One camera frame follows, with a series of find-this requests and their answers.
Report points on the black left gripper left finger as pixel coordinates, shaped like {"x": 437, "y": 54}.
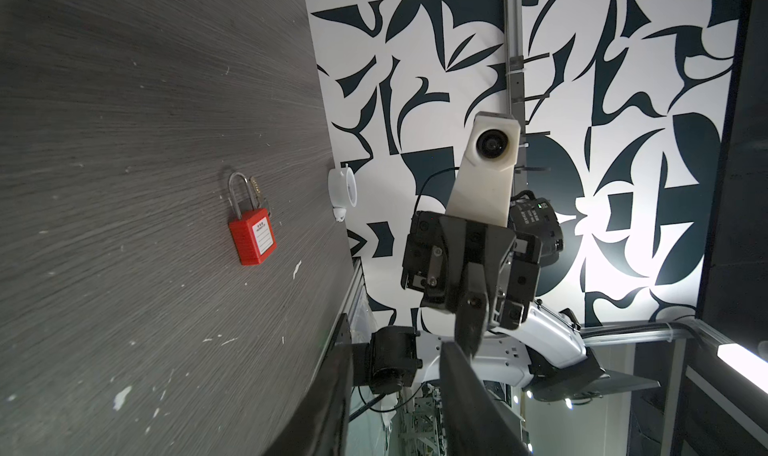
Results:
{"x": 319, "y": 424}

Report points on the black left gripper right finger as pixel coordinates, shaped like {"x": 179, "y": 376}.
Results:
{"x": 474, "y": 424}

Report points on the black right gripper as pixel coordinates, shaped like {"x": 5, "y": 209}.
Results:
{"x": 485, "y": 274}

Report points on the red padlock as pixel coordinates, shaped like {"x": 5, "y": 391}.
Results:
{"x": 251, "y": 231}

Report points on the brass key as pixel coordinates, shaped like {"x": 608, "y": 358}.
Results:
{"x": 261, "y": 201}

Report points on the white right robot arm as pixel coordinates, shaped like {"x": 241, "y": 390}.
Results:
{"x": 549, "y": 355}

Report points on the white alarm clock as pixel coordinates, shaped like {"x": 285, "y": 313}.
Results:
{"x": 343, "y": 191}

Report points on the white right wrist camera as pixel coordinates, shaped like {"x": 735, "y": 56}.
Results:
{"x": 483, "y": 186}

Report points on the black wall hook rail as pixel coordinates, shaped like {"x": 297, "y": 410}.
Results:
{"x": 515, "y": 80}

